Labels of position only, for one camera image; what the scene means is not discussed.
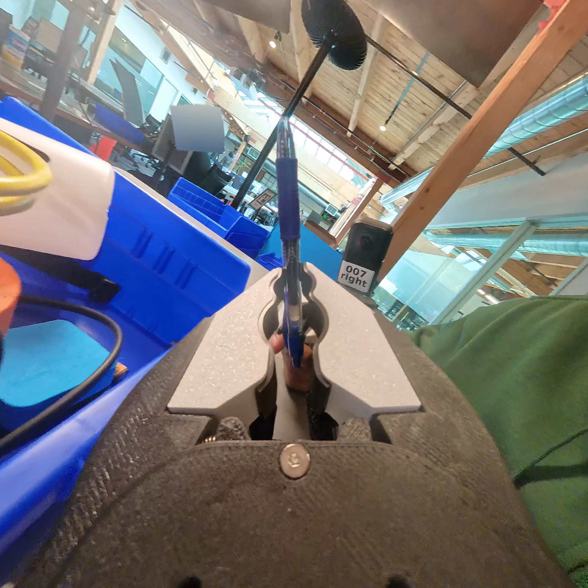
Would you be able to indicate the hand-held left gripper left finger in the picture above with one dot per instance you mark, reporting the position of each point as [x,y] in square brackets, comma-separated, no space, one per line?
[225,363]

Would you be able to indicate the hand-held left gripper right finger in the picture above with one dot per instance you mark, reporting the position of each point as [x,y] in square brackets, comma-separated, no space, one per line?
[367,363]

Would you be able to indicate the blue pen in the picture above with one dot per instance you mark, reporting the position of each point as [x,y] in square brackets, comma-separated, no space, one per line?
[287,197]

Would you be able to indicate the blue plastic bin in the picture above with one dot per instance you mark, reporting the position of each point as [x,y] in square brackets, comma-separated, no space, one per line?
[174,257]
[197,197]

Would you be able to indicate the person's right forearm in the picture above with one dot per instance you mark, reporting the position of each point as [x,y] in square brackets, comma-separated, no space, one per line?
[505,390]

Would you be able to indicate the person's right hand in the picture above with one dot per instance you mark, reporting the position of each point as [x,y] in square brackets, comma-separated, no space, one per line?
[298,379]

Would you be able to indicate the wooden beam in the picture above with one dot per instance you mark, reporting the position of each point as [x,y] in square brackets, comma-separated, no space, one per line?
[482,138]

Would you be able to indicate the light blue sponge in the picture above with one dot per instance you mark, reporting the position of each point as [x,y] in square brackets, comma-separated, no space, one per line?
[46,363]

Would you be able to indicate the black floor lamp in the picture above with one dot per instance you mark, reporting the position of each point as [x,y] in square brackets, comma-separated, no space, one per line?
[335,32]

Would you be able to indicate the white plastic bottle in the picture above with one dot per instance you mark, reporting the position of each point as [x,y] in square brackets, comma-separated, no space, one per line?
[69,206]

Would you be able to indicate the orange tape roll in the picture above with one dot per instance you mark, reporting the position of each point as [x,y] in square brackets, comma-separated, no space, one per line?
[9,294]

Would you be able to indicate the spiral metal duct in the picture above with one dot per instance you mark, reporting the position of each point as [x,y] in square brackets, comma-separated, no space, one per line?
[542,115]

